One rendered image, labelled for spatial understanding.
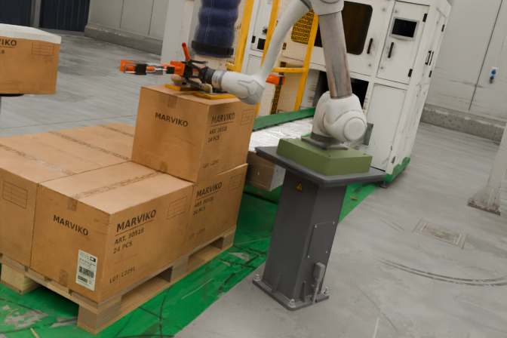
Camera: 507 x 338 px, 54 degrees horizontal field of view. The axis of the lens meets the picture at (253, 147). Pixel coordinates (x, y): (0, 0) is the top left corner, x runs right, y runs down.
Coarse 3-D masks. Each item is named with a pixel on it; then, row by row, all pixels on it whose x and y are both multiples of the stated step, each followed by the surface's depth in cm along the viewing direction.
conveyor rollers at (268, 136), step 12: (300, 120) 483; (312, 120) 497; (252, 132) 387; (264, 132) 394; (276, 132) 407; (288, 132) 413; (300, 132) 427; (252, 144) 348; (264, 144) 354; (276, 144) 361
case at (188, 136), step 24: (144, 96) 250; (168, 96) 245; (192, 96) 251; (144, 120) 252; (168, 120) 247; (192, 120) 241; (216, 120) 247; (240, 120) 275; (144, 144) 255; (168, 144) 249; (192, 144) 243; (216, 144) 255; (240, 144) 284; (168, 168) 251; (192, 168) 245; (216, 168) 263
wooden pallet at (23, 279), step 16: (224, 240) 298; (0, 256) 226; (192, 256) 284; (208, 256) 288; (16, 272) 222; (32, 272) 217; (160, 272) 254; (176, 272) 255; (16, 288) 223; (32, 288) 227; (64, 288) 210; (128, 288) 219; (144, 288) 243; (160, 288) 245; (80, 304) 207; (96, 304) 203; (112, 304) 211; (128, 304) 227; (80, 320) 208; (96, 320) 204; (112, 320) 215
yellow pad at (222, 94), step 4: (212, 88) 259; (216, 88) 260; (196, 92) 254; (200, 92) 256; (204, 92) 255; (212, 92) 260; (216, 92) 263; (220, 92) 266; (224, 92) 269; (200, 96) 253; (204, 96) 252; (208, 96) 251; (212, 96) 252; (216, 96) 255; (220, 96) 259; (224, 96) 262; (228, 96) 266; (232, 96) 270
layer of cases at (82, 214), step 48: (0, 144) 246; (48, 144) 261; (96, 144) 277; (0, 192) 220; (48, 192) 206; (96, 192) 210; (144, 192) 221; (192, 192) 248; (240, 192) 300; (0, 240) 224; (48, 240) 210; (96, 240) 198; (144, 240) 220; (192, 240) 262; (96, 288) 202
